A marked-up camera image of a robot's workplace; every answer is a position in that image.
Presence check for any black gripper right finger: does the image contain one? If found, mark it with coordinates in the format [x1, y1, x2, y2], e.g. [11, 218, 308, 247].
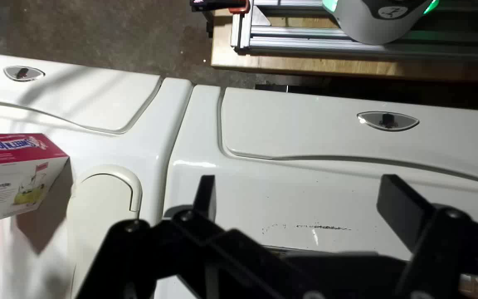
[376, 173, 476, 299]

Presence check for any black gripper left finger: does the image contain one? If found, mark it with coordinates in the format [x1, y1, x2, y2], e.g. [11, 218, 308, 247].
[162, 175, 328, 299]

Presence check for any aluminium rail frame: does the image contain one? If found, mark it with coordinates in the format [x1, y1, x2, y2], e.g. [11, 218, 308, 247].
[230, 0, 478, 61]

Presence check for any wooden base platform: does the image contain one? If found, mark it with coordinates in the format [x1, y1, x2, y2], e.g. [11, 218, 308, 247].
[210, 14, 478, 85]

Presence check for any red black clamp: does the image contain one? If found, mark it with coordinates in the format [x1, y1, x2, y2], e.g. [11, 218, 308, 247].
[188, 0, 250, 17]

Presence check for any pink cardboard box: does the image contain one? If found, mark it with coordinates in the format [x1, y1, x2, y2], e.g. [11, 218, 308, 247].
[0, 132, 72, 227]

